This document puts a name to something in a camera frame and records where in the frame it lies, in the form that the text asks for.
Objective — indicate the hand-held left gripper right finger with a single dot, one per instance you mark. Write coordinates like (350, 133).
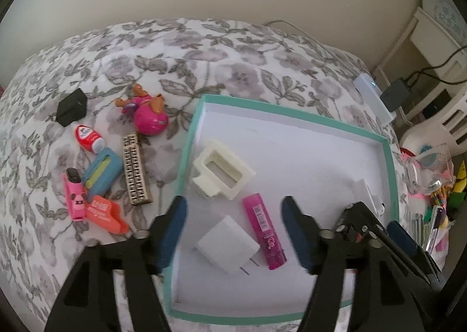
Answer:
(297, 240)

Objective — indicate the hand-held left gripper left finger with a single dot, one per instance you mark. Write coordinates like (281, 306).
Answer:
(171, 237)

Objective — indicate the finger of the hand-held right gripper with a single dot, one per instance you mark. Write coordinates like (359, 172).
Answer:
(359, 219)
(401, 237)

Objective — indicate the magenta lip balm tube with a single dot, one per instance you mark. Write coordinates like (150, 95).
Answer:
(264, 231)

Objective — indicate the white wall charger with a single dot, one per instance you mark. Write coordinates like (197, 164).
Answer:
(226, 242)

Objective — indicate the orange plastic case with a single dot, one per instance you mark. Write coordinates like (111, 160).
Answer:
(105, 213)

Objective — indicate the teal shallow cardboard box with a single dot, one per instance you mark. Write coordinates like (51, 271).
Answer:
(310, 156)

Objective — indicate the cream plastic holder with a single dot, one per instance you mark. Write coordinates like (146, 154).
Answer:
(222, 167)

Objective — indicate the blue plastic case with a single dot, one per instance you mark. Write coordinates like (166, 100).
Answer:
(104, 169)

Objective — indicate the pink vape with face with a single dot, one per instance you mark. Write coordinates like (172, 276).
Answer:
(74, 197)

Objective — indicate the pink ball toy figure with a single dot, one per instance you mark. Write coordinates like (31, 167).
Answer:
(149, 118)

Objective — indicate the small red white bottle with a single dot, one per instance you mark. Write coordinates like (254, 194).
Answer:
(87, 136)

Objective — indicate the black cube power adapter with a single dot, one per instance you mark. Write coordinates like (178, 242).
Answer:
(71, 107)

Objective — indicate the clear plastic container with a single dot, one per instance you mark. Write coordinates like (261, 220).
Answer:
(427, 167)

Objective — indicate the white plastic chair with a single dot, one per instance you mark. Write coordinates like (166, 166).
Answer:
(430, 135)

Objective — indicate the white power strip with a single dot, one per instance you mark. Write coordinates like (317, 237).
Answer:
(375, 98)

